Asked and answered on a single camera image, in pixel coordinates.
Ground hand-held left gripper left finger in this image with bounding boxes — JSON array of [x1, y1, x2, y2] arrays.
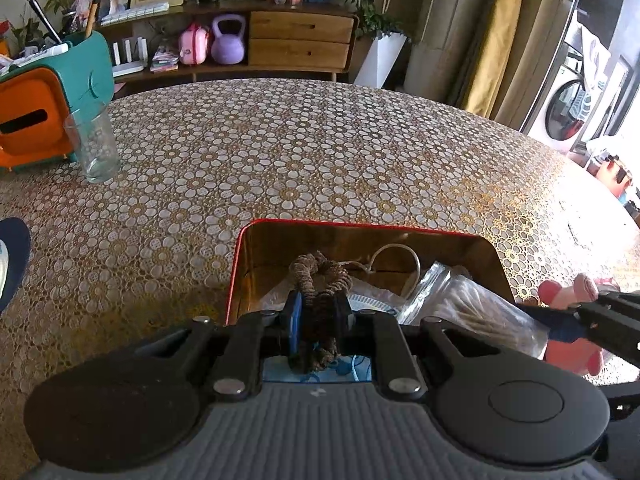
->
[[145, 290, 305, 396]]

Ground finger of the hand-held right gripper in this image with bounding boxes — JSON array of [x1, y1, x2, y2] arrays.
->
[[574, 290, 640, 333], [520, 304, 640, 367]]

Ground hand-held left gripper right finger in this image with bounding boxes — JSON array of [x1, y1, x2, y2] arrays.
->
[[332, 291, 481, 396]]

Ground pink rabbit plush toy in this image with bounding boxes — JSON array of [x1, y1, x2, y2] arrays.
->
[[537, 272, 621, 376]]

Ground brown woven rope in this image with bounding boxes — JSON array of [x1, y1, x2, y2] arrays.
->
[[287, 252, 353, 373]]

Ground red tin box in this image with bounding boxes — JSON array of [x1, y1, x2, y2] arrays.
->
[[226, 219, 516, 386]]

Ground translucent white pouch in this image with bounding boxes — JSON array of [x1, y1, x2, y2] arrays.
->
[[345, 280, 407, 319]]

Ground blue face mask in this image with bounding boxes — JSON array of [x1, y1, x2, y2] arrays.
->
[[262, 352, 373, 385]]

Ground clear zip bag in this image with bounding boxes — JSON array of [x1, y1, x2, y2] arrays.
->
[[400, 260, 551, 361]]

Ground white washing machine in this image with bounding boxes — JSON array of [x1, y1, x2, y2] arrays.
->
[[522, 60, 601, 153]]

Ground white planter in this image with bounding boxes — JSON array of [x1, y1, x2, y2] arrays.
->
[[352, 32, 408, 90]]

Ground clear drinking glass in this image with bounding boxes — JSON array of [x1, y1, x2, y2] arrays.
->
[[63, 105, 120, 184]]

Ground wooden sideboard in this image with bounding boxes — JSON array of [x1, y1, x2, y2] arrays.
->
[[97, 0, 361, 86]]

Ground purple kettlebell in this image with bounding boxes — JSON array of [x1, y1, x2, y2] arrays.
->
[[210, 14, 248, 66]]

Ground navy blue coaster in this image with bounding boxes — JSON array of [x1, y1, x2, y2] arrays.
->
[[0, 217, 32, 313]]

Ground pink toy backpack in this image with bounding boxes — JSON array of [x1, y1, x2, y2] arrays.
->
[[178, 22, 211, 66]]

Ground stack of colourful booklets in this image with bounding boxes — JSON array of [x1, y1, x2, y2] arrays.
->
[[150, 42, 181, 73]]

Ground yellow curtain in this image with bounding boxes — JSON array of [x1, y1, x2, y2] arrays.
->
[[460, 0, 536, 121]]

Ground green houseplant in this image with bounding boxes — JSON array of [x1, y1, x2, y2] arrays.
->
[[336, 0, 411, 43]]

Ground white file rack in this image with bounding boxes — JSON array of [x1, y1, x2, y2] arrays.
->
[[111, 36, 150, 78]]

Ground teal and orange tissue box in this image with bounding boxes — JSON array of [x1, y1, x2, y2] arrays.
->
[[0, 30, 115, 173]]

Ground white keyboard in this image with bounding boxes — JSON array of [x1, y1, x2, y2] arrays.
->
[[100, 2, 171, 26]]

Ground white tube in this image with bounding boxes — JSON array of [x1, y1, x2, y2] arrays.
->
[[22, 42, 70, 61]]

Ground white-tipped brush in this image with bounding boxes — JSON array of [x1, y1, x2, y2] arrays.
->
[[20, 0, 63, 43]]

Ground white cord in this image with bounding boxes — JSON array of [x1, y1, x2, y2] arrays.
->
[[367, 244, 422, 302]]

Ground wooden-handled brush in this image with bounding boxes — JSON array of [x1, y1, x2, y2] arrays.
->
[[85, 0, 103, 38]]

